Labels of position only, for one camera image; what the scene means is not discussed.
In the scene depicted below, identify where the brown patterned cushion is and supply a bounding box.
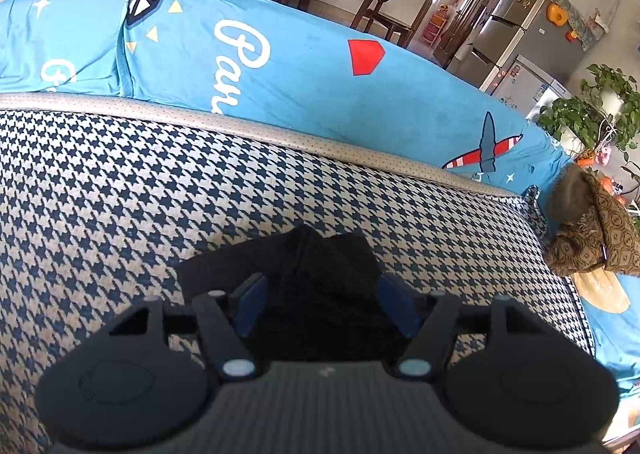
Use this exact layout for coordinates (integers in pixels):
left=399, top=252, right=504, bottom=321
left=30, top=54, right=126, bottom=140
left=545, top=167, right=640, bottom=278

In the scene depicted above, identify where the black t-shirt with red print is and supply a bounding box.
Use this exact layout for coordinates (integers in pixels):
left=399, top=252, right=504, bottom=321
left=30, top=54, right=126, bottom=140
left=175, top=225, right=431, bottom=365

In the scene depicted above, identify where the large orange fridge magnet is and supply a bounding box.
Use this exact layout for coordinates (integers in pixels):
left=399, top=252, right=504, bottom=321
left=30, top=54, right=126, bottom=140
left=546, top=2, right=569, bottom=28

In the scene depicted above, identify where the white chest freezer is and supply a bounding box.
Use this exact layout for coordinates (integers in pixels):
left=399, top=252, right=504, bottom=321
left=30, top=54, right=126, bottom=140
left=492, top=54, right=574, bottom=118

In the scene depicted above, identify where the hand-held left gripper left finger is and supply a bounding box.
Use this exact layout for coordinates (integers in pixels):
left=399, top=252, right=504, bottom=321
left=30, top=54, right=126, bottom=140
left=107, top=273, right=268, bottom=381

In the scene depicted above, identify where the silver refrigerator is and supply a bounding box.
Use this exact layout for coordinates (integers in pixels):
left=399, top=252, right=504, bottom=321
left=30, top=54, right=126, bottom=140
left=452, top=0, right=617, bottom=91

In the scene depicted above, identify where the blue printed blanket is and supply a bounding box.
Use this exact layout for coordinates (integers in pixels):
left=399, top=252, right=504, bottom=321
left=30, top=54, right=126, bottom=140
left=0, top=0, right=640, bottom=395

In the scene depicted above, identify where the potted green plant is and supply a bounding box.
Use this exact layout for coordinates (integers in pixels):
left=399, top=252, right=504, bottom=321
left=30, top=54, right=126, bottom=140
left=537, top=64, right=640, bottom=161

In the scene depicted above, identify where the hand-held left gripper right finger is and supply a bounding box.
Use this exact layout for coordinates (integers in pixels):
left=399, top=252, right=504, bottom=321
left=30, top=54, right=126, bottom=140
left=378, top=275, right=543, bottom=381

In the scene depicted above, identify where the pink shelf rack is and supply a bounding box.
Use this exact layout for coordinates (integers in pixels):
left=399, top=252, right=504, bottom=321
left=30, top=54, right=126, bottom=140
left=422, top=4, right=452, bottom=44

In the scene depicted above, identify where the houndstooth sofa cover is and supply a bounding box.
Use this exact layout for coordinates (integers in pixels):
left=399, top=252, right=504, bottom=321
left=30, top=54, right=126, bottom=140
left=0, top=107, right=596, bottom=454

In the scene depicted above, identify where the grey dotted sofa edge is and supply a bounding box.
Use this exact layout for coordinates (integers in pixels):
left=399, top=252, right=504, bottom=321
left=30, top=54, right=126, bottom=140
left=0, top=92, right=526, bottom=197

